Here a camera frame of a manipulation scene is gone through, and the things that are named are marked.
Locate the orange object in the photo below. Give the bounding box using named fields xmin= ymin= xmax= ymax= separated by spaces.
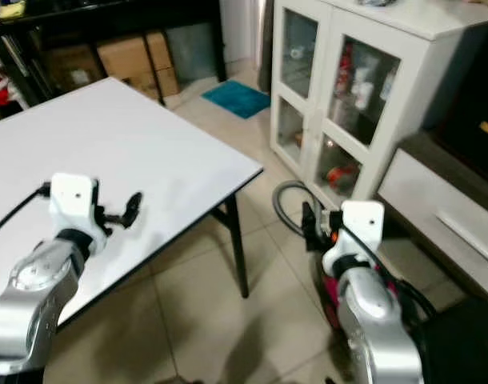
xmin=326 ymin=164 xmax=361 ymax=185

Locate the pink vacuum cleaner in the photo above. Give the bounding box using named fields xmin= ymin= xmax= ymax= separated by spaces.
xmin=308 ymin=248 xmax=345 ymax=333

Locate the white table with black legs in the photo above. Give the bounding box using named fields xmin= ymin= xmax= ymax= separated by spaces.
xmin=0 ymin=78 xmax=265 ymax=329

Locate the low white drawer cabinet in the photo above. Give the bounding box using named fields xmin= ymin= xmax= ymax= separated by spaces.
xmin=376 ymin=132 xmax=488 ymax=305

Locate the white cup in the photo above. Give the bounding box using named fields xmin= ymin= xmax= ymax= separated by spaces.
xmin=352 ymin=80 xmax=374 ymax=109

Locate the teal floor mat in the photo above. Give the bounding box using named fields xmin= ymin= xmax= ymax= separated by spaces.
xmin=202 ymin=78 xmax=271 ymax=119

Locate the light brown cardboard box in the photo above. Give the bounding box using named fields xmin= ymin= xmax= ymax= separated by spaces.
xmin=96 ymin=32 xmax=181 ymax=101

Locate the dark brown cardboard box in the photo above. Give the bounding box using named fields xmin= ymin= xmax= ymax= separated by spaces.
xmin=46 ymin=46 xmax=102 ymax=90

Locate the red bottle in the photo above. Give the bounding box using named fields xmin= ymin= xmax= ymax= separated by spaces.
xmin=343 ymin=44 xmax=358 ymax=89

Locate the grey leaning panel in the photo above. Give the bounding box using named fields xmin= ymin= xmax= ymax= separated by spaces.
xmin=166 ymin=22 xmax=221 ymax=81

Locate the black console table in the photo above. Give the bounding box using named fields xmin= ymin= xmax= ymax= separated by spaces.
xmin=0 ymin=0 xmax=227 ymax=105

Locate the black television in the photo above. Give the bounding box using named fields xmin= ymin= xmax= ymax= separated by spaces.
xmin=436 ymin=48 xmax=488 ymax=169

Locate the yellow object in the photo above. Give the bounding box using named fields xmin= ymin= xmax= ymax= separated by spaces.
xmin=0 ymin=0 xmax=27 ymax=18

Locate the white glass door cabinet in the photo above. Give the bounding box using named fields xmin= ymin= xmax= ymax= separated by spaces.
xmin=270 ymin=0 xmax=488 ymax=213

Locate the grey vacuum hose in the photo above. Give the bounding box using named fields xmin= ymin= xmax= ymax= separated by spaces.
xmin=273 ymin=181 xmax=317 ymax=241

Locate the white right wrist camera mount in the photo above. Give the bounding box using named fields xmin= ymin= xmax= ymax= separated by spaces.
xmin=322 ymin=200 xmax=385 ymax=273

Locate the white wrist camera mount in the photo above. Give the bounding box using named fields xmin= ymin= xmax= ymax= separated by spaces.
xmin=322 ymin=200 xmax=385 ymax=273
xmin=50 ymin=173 xmax=101 ymax=237

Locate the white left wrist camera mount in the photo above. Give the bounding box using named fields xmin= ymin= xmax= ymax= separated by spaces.
xmin=50 ymin=173 xmax=101 ymax=237

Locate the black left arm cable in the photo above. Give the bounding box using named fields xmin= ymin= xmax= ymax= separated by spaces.
xmin=0 ymin=184 xmax=53 ymax=241

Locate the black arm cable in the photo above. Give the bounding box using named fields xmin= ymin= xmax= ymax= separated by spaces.
xmin=340 ymin=226 xmax=438 ymax=322
xmin=0 ymin=184 xmax=53 ymax=241

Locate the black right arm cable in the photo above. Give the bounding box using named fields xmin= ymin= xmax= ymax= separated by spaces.
xmin=340 ymin=226 xmax=438 ymax=322

